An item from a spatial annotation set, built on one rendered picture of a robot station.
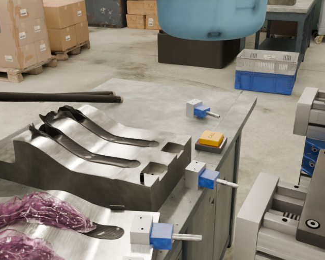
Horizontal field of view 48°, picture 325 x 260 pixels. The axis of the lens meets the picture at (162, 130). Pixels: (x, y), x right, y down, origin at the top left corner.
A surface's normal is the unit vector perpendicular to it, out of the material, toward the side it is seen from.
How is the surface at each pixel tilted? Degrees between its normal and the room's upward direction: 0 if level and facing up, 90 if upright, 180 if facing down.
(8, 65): 82
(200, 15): 92
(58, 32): 90
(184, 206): 0
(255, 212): 0
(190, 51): 90
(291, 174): 0
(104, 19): 90
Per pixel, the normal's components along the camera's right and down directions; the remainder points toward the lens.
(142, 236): -0.11, 0.43
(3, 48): -0.28, 0.54
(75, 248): 0.41, -0.80
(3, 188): -0.02, -0.90
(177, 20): -0.67, 0.37
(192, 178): -0.48, 0.39
